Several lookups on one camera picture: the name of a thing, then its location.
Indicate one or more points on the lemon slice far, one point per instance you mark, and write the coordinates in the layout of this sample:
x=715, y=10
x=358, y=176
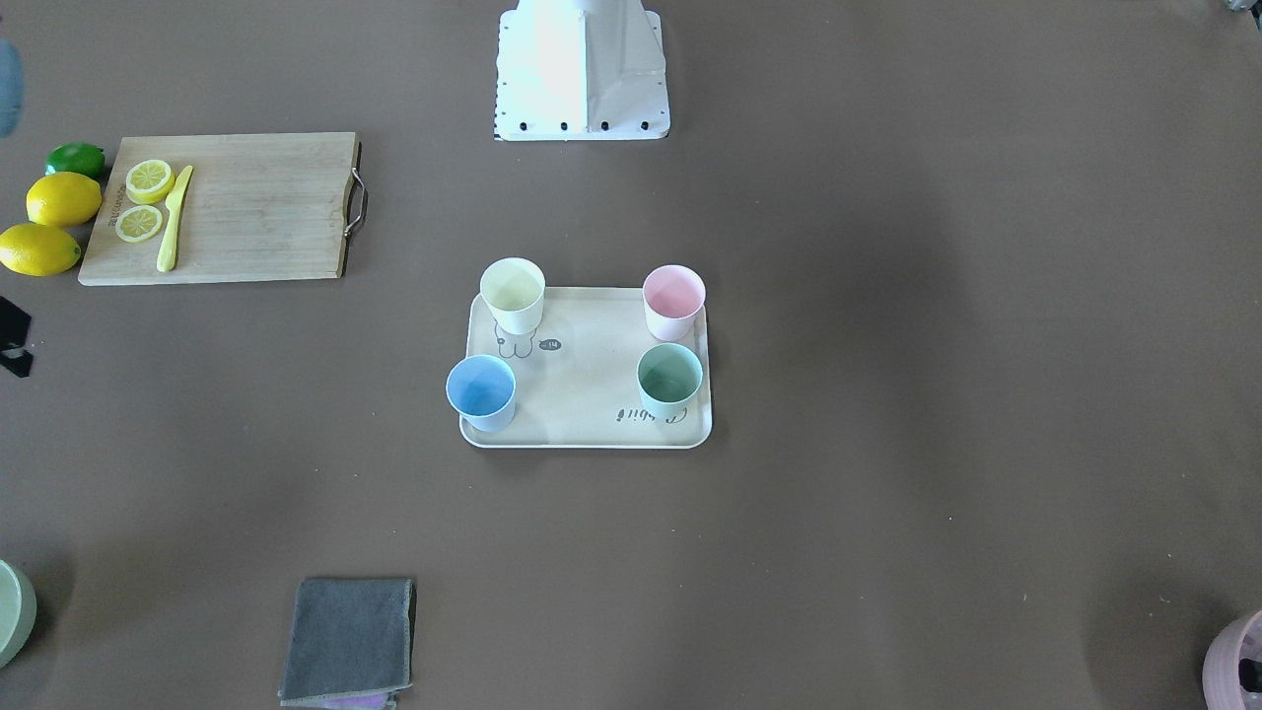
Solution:
x=149, y=182

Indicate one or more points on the pink bowl with ice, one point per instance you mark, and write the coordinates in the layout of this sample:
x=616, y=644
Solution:
x=1230, y=673

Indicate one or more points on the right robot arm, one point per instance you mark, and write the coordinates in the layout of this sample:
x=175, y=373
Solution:
x=12, y=88

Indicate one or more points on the pink cup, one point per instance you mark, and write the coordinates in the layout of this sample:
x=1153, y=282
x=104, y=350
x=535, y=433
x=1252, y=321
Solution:
x=673, y=297

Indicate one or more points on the lemon slice near handle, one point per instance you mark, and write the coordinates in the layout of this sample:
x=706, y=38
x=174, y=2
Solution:
x=139, y=223

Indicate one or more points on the green bowl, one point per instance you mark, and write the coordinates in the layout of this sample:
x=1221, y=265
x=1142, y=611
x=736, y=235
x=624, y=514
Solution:
x=18, y=611

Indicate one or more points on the white pillar base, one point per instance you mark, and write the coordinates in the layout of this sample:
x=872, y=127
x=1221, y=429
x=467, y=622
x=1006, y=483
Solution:
x=581, y=71

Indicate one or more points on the cream yellow cup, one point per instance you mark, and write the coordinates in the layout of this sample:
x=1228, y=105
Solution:
x=513, y=290

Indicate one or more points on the cream rabbit tray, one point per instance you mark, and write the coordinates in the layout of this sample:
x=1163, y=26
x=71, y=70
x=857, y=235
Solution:
x=576, y=376

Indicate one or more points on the grey folded cloth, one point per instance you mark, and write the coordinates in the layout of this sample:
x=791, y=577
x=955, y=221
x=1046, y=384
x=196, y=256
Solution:
x=350, y=643

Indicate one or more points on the wooden cutting board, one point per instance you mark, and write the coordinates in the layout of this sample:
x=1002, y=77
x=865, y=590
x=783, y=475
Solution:
x=273, y=206

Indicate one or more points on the blue cup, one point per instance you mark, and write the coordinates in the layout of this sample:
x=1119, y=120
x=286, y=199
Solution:
x=482, y=389

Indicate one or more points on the whole lemon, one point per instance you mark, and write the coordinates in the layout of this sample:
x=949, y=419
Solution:
x=38, y=250
x=63, y=199

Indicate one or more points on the green cup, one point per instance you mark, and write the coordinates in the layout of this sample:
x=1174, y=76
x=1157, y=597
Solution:
x=668, y=376

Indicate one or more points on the yellow plastic knife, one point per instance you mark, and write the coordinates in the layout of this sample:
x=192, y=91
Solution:
x=174, y=200

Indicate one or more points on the green lime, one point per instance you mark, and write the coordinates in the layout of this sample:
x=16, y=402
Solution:
x=78, y=157

